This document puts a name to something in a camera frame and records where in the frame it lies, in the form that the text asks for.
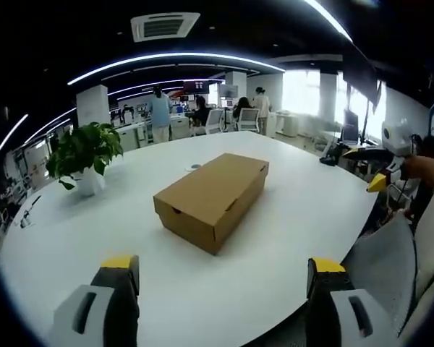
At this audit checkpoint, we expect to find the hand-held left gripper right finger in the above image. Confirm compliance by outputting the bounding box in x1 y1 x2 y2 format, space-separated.
306 257 399 347

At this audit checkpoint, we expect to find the white mesh office chair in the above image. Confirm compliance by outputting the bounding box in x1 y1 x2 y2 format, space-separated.
204 108 226 136
236 107 261 133

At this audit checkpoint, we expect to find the ceiling air conditioner vent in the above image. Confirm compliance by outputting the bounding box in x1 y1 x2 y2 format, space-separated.
129 12 202 43

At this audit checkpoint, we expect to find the white printer cabinet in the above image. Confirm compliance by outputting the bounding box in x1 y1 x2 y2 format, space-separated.
270 110 300 139

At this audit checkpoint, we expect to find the grey mesh office chair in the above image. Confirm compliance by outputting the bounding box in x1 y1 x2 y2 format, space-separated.
341 213 420 338

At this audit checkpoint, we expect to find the brown cardboard shoe box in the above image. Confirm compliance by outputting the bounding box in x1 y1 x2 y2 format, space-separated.
153 153 270 257

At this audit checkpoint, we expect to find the dark computer monitor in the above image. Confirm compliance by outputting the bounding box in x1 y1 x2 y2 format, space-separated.
341 110 360 142

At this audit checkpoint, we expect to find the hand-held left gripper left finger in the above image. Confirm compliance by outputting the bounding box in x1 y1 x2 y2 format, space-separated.
48 254 141 347

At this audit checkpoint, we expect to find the green potted plant white pot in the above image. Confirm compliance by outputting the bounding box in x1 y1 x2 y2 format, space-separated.
45 121 124 198

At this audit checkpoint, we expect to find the person's white clothing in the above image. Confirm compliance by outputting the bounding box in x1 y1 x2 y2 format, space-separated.
397 186 434 347

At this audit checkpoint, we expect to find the short ceiling light strip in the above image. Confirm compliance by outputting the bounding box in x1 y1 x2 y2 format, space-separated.
0 113 29 151

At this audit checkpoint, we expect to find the white low cabinet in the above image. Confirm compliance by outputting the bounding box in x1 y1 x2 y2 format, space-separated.
169 116 191 142

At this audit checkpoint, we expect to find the small white stand with pen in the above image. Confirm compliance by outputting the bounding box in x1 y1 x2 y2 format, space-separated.
20 194 43 229

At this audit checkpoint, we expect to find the long ceiling light strip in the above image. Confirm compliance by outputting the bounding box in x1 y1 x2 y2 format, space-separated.
67 52 286 87
303 0 354 41

